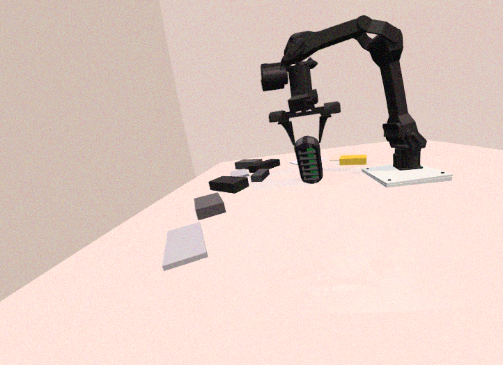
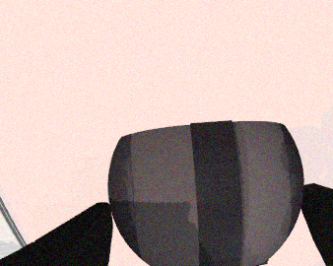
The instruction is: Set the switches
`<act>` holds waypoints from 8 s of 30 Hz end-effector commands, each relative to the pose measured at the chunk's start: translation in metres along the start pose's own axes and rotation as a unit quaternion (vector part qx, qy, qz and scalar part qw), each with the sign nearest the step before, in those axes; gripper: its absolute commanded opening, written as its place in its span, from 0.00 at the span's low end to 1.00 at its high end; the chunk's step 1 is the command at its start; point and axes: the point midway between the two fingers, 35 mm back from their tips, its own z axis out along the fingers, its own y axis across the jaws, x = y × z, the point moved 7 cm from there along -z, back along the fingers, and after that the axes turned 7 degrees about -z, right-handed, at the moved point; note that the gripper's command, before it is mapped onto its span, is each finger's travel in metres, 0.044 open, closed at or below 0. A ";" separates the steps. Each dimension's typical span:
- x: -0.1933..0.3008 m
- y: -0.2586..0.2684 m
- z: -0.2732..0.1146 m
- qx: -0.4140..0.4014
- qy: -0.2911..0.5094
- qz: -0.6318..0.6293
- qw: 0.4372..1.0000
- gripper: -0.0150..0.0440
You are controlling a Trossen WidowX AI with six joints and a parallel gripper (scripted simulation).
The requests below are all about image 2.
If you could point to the dark grey switch controller unit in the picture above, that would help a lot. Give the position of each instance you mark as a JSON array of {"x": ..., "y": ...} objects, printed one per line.
[{"x": 215, "y": 193}]

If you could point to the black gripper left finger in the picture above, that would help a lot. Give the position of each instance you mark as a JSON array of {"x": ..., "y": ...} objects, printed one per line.
[{"x": 85, "y": 240}]

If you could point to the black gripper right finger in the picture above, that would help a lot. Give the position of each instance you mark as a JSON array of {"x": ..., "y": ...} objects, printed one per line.
[{"x": 317, "y": 209}]

